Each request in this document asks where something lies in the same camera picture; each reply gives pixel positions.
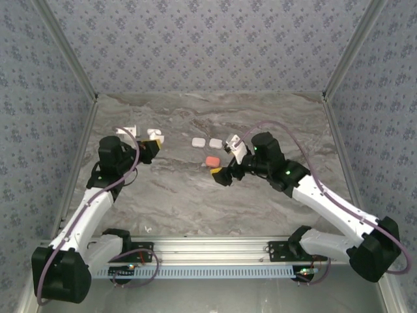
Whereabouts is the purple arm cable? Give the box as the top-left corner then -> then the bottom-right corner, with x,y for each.
237,120 -> 412,275
36,127 -> 141,306

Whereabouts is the aluminium table side rail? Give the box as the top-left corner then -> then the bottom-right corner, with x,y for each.
322,97 -> 374,238
38,97 -> 99,244

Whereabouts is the white slotted cable duct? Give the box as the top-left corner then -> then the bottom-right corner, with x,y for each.
91,264 -> 296,280

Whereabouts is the grey metal lower panel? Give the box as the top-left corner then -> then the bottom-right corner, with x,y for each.
35,263 -> 397,313

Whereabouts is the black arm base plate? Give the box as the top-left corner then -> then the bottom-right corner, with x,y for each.
129,240 -> 155,263
268,240 -> 328,263

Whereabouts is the aluminium mounting rail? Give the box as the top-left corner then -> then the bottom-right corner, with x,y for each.
38,235 -> 391,265

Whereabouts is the aluminium frame post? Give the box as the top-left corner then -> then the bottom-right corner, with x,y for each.
14,280 -> 43,313
31,0 -> 99,102
373,263 -> 407,313
322,0 -> 390,102

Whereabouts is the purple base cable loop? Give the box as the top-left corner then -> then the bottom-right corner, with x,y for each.
107,249 -> 160,290
295,256 -> 332,288

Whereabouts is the black controller board with LED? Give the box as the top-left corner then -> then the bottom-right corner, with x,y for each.
295,266 -> 322,282
108,264 -> 137,284

